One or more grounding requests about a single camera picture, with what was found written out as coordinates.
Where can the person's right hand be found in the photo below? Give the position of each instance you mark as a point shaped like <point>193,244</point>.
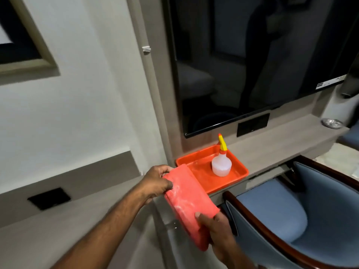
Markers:
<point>220,233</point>

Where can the person's left hand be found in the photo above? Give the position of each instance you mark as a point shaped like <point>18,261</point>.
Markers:
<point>153,182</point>

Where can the person's right thumb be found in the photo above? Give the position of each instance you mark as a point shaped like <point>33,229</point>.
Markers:
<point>203,218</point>

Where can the person's left thumb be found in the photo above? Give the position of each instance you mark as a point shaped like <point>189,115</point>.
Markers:
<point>165,184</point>

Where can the red cleaning cloth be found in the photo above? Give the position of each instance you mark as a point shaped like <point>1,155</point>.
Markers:
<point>190,205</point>

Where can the person's left forearm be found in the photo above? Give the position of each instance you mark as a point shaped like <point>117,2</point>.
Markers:
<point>101,233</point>

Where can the person's right forearm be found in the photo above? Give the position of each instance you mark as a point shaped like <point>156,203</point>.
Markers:
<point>238,257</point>

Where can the orange plastic tray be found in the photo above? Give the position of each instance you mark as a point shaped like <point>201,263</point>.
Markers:
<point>213,170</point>

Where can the white spray bottle yellow nozzle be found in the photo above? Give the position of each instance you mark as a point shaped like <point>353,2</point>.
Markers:
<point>221,161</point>

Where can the black recessed socket plate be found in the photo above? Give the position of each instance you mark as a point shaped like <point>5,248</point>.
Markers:
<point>49,198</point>

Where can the black flat screen television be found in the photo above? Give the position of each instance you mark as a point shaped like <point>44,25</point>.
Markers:
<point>252,58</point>

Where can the silver metal ashtray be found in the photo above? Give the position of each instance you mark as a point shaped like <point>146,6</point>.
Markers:
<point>332,123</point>

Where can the blue armchair with wooden frame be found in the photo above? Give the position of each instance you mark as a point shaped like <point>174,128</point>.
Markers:
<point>291,218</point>

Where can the black wall socket panel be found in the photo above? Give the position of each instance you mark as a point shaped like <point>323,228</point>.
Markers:
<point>253,125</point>

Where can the small white wall clip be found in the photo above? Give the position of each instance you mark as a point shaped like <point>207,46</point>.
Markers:
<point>146,49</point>

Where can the framed wall picture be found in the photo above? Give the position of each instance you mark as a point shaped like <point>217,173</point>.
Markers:
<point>22,39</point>

